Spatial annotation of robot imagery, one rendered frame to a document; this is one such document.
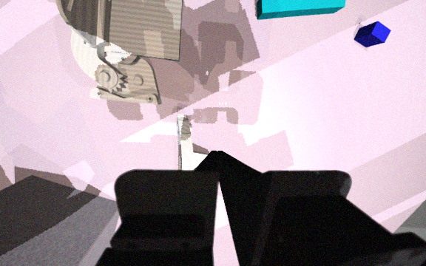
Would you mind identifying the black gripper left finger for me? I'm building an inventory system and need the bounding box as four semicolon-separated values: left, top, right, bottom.
114;151;220;247

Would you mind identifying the dark blue cube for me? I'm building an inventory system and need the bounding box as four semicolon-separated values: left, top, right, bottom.
354;21;391;48

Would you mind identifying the cyan rectangular bar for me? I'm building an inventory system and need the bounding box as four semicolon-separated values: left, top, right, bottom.
256;0;346;20

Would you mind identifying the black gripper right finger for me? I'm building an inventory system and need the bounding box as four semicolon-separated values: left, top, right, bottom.
217;151;352;266

